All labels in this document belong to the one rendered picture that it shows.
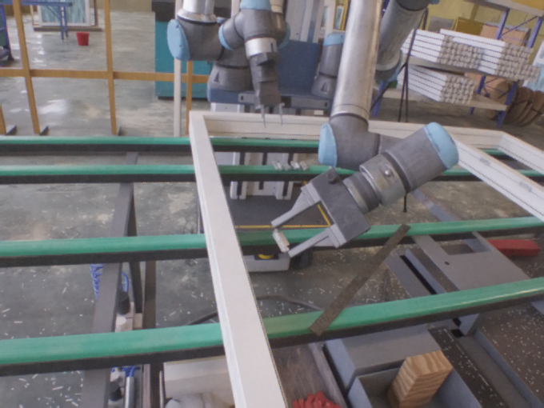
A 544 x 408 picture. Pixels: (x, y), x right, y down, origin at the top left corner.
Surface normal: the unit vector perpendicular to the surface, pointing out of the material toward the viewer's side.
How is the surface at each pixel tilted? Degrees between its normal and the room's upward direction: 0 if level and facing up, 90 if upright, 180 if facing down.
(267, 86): 75
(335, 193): 55
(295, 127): 90
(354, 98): 43
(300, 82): 90
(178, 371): 0
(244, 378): 0
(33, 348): 0
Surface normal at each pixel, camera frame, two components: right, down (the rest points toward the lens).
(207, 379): 0.25, 0.52
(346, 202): -0.21, -0.14
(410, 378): -0.96, 0.02
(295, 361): 0.13, -0.85
